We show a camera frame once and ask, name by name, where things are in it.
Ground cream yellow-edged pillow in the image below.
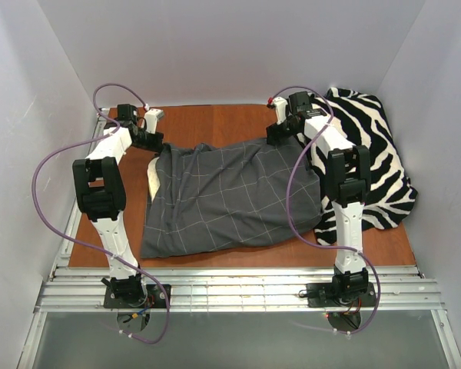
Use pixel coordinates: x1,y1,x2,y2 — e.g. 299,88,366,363
147,157,160,201

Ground grey checked pillowcase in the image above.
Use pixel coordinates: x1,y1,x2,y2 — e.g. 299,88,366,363
141,138,323,258

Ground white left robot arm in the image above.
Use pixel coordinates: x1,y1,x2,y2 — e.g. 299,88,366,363
72,104,168,309

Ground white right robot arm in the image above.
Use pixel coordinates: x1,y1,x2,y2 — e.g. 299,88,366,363
267,91,374,307

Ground zebra print blanket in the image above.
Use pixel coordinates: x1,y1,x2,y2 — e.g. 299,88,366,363
297,88,418,247

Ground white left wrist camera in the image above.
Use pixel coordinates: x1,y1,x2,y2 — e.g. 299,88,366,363
144,105,164,134

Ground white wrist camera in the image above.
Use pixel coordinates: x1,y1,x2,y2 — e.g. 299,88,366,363
144,105,164,134
267,96,288,125

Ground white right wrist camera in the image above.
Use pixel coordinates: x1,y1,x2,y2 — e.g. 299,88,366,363
267,96,288,125

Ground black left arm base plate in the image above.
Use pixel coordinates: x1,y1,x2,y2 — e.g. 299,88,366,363
102,284,171,309

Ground aluminium rail frame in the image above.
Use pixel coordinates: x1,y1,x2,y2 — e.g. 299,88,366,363
18,105,461,368

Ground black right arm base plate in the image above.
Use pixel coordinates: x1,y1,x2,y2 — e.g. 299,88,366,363
298,283,376,308

